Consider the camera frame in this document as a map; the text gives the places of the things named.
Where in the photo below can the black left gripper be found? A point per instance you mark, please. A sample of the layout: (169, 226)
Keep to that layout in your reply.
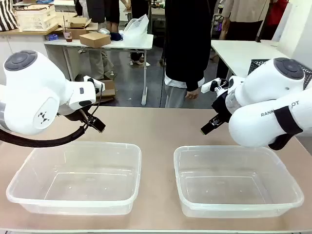
(75, 116)

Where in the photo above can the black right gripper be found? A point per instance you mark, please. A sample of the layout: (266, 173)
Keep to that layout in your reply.
(222, 107)

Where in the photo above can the dark grey lattice basket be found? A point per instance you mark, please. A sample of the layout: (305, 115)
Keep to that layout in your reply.
(256, 65)

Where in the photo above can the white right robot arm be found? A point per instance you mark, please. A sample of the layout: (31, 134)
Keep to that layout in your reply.
(256, 122)

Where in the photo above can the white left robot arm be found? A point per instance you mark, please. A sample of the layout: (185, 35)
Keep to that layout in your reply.
(31, 85)

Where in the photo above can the person's left hand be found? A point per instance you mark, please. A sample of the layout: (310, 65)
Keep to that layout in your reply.
(192, 94)

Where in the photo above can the cardboard box on floor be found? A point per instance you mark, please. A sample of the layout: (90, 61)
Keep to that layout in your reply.
(108, 87)

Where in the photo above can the clear plastic bin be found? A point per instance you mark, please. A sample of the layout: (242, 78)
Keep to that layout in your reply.
(234, 185)
(73, 175)

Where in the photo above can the large white table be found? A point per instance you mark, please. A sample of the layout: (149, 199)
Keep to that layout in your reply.
(241, 53)

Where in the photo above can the closed cardboard box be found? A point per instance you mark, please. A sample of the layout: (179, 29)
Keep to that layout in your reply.
(95, 39)

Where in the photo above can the dark blue cloth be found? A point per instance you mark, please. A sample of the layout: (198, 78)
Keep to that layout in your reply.
(116, 36)

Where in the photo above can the white table with leg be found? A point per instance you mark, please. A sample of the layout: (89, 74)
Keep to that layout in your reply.
(136, 42)

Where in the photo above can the person in black top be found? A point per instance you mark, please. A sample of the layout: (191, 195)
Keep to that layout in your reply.
(185, 36)

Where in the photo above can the drink cup with straw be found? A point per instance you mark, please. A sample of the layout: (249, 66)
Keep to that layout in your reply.
(68, 36)

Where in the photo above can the blue packet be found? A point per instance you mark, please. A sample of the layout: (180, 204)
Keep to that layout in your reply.
(52, 37)

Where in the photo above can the open cardboard box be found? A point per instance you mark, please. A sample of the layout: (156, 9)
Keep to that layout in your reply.
(78, 25)

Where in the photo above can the flat cardboard sheet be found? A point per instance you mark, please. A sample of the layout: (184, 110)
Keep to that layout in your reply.
(54, 29)

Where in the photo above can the white plastic bag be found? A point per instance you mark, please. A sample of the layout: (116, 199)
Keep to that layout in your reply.
(136, 26)

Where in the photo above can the white cabinet with wooden top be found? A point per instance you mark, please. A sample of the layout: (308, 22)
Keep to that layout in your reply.
(24, 44)

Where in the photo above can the person in beige trousers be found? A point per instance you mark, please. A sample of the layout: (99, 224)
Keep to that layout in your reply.
(102, 9)

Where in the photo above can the person in beige jacket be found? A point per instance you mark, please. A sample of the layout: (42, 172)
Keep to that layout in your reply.
(241, 12)

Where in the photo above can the black pole stand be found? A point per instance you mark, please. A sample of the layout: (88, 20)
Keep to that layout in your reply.
(264, 19)

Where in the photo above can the white plastic crate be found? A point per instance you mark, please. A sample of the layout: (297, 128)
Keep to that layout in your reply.
(36, 18)

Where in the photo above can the person in red top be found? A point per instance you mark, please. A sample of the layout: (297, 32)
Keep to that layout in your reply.
(278, 14)

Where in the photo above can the black white striped bag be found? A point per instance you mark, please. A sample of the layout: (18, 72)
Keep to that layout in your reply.
(7, 14)

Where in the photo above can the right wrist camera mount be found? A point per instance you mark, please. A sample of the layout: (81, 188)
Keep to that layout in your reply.
(207, 87)

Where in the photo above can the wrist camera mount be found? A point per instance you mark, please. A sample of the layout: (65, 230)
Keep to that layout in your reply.
(96, 83)
(207, 87)

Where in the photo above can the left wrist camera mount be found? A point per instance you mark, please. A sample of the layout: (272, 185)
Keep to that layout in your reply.
(96, 83)

